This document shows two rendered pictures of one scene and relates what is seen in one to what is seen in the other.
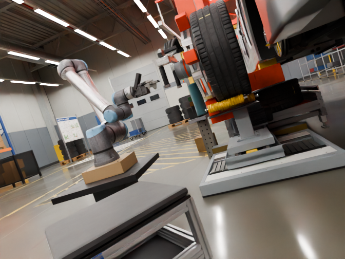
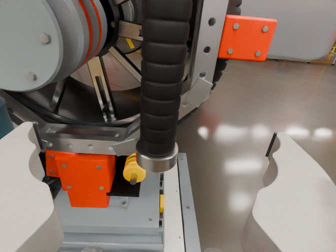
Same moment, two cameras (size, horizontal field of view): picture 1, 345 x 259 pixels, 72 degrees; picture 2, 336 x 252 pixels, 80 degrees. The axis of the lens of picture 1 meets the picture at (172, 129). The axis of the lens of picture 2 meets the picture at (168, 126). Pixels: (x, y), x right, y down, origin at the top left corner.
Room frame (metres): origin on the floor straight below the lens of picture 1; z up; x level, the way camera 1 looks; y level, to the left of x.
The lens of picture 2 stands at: (1.74, 0.09, 0.89)
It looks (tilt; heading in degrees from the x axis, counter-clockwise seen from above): 31 degrees down; 248
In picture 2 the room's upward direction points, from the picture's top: 6 degrees clockwise
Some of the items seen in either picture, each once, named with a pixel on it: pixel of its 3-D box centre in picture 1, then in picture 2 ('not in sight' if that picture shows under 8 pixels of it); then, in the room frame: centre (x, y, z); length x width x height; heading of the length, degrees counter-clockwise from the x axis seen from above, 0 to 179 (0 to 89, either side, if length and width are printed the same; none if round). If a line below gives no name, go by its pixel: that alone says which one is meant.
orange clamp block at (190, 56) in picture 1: (191, 57); (240, 37); (1.47, -0.25, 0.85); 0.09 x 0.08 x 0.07; 162
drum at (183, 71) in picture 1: (190, 67); (46, 25); (1.79, -0.27, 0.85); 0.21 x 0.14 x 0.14; 72
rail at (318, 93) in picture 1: (291, 95); not in sight; (3.22, -1.67, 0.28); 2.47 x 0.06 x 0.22; 162
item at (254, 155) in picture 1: (252, 148); (105, 206); (1.74, -0.51, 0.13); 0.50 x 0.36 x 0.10; 162
